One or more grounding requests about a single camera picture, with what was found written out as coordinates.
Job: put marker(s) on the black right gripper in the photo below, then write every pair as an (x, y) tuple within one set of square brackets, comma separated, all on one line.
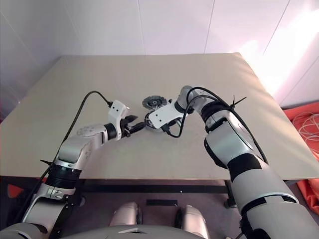
[(172, 127)]

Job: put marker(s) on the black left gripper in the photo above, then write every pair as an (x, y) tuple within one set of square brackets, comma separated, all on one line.
[(125, 128)]

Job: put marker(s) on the grey motor stator base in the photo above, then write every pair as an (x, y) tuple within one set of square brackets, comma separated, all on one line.
[(151, 127)]

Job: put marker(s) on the grey finned rotor disc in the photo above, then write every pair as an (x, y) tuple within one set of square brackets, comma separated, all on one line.
[(152, 102)]

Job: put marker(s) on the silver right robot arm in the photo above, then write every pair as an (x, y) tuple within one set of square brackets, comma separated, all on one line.
[(231, 139)]

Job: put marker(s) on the silver left robot leg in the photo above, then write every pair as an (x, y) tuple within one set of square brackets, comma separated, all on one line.
[(127, 212)]

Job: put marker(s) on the silver robot leg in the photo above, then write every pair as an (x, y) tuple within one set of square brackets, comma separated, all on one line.
[(193, 219), (127, 212)]

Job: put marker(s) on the silver right robot leg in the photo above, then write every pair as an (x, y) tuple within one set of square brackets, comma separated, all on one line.
[(193, 219)]

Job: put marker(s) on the grey robot torso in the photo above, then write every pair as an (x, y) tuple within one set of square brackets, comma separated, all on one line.
[(124, 232)]

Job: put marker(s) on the black table leg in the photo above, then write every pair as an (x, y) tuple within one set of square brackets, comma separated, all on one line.
[(230, 196)]

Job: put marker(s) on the red object under table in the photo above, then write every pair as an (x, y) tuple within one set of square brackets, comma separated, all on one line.
[(15, 191)]

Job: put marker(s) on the orange fabric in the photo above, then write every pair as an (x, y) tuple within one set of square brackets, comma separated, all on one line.
[(310, 196), (289, 114)]

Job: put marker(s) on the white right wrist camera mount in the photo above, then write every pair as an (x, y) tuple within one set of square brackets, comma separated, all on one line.
[(167, 114)]

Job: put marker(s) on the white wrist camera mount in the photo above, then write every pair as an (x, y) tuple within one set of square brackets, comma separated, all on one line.
[(167, 114), (117, 109)]

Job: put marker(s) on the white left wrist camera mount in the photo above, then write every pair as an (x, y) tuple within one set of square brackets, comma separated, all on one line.
[(117, 109)]

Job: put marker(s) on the black table frame bar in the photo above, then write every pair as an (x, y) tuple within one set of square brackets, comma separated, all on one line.
[(149, 185)]

